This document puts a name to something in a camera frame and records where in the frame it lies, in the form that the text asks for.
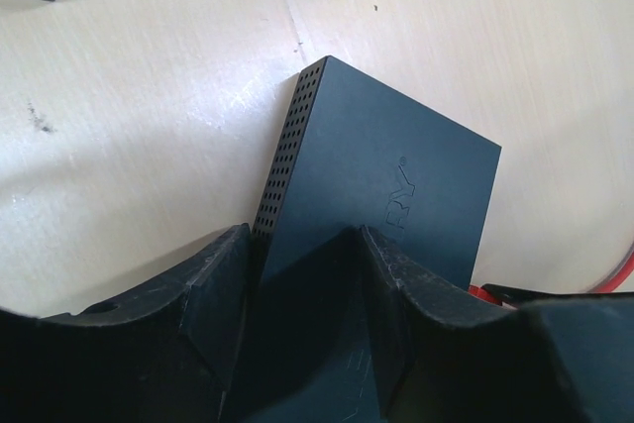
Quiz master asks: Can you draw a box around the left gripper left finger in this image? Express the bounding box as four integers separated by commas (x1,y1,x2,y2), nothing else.
1,225,250,422

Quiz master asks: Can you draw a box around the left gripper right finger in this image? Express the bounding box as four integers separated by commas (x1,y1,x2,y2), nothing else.
358,227,633,422

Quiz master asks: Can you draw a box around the red ethernet cable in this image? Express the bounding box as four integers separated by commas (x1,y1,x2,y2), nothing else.
468,239,634,305

